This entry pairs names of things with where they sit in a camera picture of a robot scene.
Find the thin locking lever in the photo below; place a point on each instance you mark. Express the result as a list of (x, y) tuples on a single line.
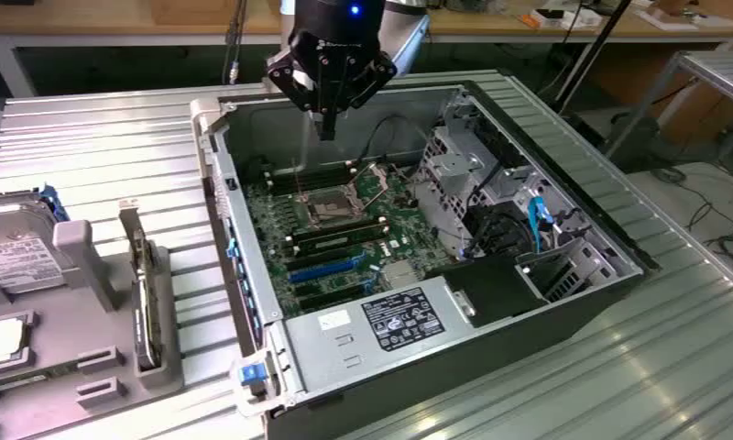
[(298, 179)]

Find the black box on floor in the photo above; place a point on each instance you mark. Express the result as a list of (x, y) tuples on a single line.
[(639, 137)]

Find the blue expansion slot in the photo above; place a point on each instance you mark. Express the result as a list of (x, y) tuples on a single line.
[(330, 271)]

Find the silver hard disk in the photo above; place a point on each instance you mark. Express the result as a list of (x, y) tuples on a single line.
[(13, 256)]

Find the silver chipset heatsink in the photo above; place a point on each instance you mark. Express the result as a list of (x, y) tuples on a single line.
[(402, 272)]

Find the short black expansion slot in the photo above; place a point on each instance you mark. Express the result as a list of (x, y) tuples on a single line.
[(306, 290)]

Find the black RAM slot row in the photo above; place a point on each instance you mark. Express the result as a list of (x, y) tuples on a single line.
[(325, 174), (337, 229)]

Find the small black device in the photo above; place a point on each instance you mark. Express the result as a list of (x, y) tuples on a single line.
[(550, 13)]

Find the metal socket cover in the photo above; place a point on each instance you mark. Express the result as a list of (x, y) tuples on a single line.
[(377, 176)]

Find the metal frame slat table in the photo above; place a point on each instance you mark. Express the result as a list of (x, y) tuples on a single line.
[(718, 73)]

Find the blue plastic disk bracket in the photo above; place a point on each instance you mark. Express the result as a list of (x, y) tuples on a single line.
[(53, 201)]

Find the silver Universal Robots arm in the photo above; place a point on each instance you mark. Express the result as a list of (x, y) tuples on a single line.
[(403, 27)]

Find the silver perforated drive cage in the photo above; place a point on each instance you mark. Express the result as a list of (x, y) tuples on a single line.
[(453, 158)]

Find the grey parts rack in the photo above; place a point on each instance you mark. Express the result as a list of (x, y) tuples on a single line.
[(55, 330)]

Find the small orange box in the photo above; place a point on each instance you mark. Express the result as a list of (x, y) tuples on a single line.
[(533, 20)]

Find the green motherboard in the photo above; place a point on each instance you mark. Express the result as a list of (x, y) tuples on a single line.
[(403, 215)]

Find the blue card retainer strip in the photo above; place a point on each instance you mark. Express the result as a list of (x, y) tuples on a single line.
[(250, 304)]

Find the small white box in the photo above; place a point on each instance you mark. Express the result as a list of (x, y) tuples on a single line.
[(581, 19)]

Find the black slanted pole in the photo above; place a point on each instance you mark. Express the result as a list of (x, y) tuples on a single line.
[(594, 46)]

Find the CPU socket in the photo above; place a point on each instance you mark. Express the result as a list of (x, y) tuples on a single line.
[(333, 211)]

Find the grey power supply unit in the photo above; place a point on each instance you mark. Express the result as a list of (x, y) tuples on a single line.
[(337, 353)]

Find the green RAM stick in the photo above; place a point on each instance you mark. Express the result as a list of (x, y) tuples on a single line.
[(22, 381)]

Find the white flat package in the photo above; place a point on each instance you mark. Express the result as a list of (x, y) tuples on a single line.
[(666, 20)]

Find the blue case latch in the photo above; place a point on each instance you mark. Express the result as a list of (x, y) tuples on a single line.
[(253, 373)]

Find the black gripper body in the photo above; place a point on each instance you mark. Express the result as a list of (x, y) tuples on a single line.
[(337, 27)]

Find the Nvidia graphics card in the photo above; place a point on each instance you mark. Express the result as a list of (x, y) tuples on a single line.
[(147, 321)]

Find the silver disk bay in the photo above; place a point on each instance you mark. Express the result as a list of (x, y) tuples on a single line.
[(587, 266)]

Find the open black PC case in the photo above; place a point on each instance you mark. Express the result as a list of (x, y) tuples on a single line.
[(495, 366)]

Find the long black expansion slot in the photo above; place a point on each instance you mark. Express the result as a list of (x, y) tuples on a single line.
[(327, 261), (337, 297)]

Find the black RAM stick with label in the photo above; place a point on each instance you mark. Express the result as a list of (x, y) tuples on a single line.
[(342, 241)]

